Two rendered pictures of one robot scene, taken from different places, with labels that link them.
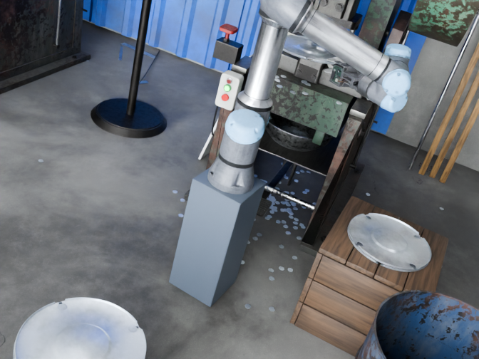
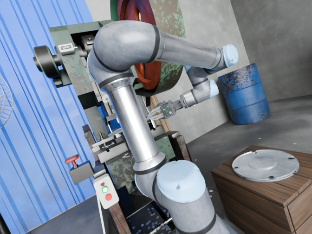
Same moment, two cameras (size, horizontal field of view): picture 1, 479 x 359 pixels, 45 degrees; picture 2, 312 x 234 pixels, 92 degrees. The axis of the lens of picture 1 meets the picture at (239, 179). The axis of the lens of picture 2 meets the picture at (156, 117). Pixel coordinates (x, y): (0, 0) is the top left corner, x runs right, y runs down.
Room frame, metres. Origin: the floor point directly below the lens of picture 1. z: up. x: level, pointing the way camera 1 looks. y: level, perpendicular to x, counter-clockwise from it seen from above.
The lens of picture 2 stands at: (1.28, 0.25, 0.87)
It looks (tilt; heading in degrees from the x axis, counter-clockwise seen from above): 5 degrees down; 324
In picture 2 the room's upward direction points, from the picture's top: 21 degrees counter-clockwise
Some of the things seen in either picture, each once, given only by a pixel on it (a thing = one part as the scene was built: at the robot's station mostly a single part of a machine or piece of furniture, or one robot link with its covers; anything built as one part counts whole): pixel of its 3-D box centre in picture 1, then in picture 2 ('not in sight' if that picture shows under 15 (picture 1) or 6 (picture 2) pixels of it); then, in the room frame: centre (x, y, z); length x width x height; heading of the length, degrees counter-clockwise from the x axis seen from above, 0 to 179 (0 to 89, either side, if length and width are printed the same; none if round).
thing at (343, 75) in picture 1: (351, 77); (173, 106); (1.82, -0.26, 0.81); 0.12 x 0.09 x 0.08; 39
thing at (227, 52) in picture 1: (225, 63); (86, 180); (2.15, 0.18, 0.62); 0.10 x 0.06 x 0.20; 77
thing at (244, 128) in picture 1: (242, 135); (182, 190); (1.60, 0.03, 0.62); 0.13 x 0.12 x 0.14; 177
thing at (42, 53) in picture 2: not in sight; (55, 65); (2.38, 0.06, 1.31); 0.22 x 0.12 x 0.22; 167
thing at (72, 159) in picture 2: (227, 36); (74, 164); (2.15, 0.19, 0.72); 0.07 x 0.06 x 0.08; 167
